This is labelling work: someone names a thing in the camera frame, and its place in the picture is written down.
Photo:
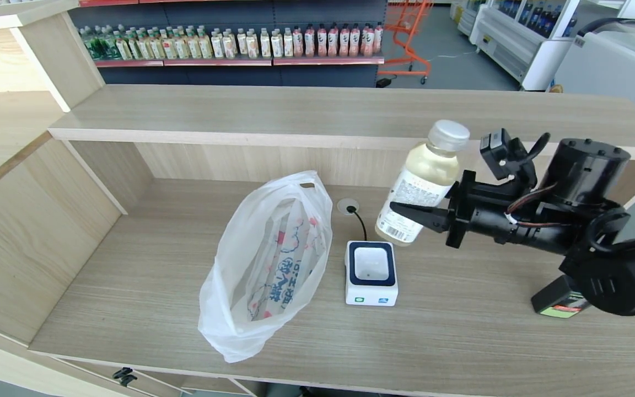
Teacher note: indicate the pale yellow drink bottle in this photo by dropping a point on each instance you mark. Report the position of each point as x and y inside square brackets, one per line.
[422, 187]

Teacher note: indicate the black cabinet latch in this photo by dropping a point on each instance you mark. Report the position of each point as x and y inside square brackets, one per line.
[124, 376]

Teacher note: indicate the white display cooler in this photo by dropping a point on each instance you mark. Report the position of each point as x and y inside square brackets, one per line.
[521, 49]

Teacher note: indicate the black box with green label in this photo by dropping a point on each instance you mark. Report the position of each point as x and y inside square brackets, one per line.
[552, 300]

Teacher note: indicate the dark shop shelf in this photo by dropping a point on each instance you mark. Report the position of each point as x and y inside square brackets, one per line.
[240, 74]

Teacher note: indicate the wooden counter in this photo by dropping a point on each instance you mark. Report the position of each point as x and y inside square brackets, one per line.
[461, 342]

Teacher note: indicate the white chest freezer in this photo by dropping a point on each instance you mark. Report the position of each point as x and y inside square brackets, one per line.
[615, 71]

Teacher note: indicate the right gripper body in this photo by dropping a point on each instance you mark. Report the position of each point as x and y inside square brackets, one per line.
[488, 215]

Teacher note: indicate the white barcode scanner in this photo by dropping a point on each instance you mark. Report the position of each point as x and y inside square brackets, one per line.
[371, 286]

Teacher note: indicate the white pack with pink print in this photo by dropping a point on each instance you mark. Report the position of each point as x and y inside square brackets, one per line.
[279, 270]

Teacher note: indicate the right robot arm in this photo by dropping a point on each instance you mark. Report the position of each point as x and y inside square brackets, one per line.
[609, 275]

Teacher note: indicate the row of bottles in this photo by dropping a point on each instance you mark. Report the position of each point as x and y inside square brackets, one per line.
[229, 45]

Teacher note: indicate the white plastic shopping bag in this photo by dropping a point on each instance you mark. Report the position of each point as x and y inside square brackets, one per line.
[229, 314]

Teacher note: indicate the orange metal cart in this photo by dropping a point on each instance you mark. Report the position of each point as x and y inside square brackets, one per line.
[408, 52]

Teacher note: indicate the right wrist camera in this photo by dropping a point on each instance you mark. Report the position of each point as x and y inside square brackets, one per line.
[499, 151]

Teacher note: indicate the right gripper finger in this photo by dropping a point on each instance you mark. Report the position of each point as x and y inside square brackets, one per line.
[430, 216]

